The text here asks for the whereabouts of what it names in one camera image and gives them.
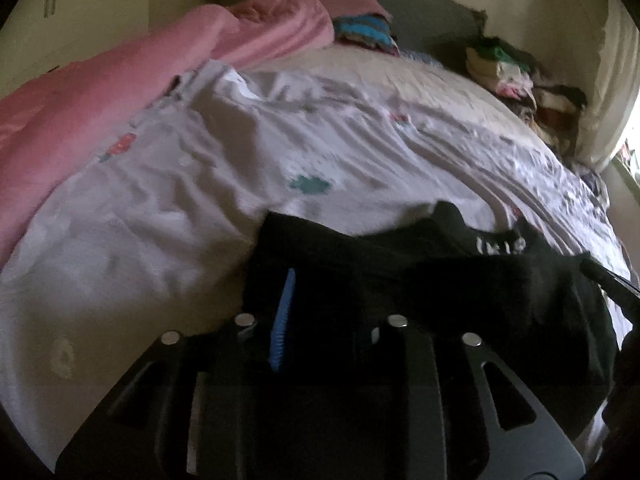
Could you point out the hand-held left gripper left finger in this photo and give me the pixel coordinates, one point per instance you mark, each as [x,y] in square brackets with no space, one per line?
[281,320]

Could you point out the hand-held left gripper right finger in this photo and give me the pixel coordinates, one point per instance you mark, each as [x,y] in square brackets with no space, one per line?
[400,350]

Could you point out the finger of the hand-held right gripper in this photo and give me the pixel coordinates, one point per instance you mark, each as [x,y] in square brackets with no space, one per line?
[612,282]

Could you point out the black printed t-shirt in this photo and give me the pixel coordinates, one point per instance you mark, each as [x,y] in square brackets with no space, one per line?
[450,285]

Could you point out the pile of mixed clothes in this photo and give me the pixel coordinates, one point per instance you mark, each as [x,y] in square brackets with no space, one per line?
[505,70]

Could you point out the dark patterned cloth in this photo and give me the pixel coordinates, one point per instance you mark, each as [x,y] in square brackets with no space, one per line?
[592,182]

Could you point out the white printed duvet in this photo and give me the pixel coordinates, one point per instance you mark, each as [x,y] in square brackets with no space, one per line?
[175,210]

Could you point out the cream curtain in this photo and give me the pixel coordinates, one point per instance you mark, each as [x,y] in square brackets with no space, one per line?
[610,100]

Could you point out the beige bed sheet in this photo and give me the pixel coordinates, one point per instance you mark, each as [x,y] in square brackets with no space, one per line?
[425,90]

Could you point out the pink blanket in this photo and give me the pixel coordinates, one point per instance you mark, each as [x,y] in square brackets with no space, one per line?
[75,110]

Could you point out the blue striped folded cloth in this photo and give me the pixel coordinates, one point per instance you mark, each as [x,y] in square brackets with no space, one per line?
[362,32]

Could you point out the pink cloth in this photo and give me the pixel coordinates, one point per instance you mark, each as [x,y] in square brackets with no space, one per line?
[350,2]

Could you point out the grey headboard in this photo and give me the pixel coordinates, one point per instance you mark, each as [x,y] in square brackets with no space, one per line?
[425,15]

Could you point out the cream wardrobe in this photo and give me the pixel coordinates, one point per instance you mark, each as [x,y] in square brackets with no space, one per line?
[75,10]

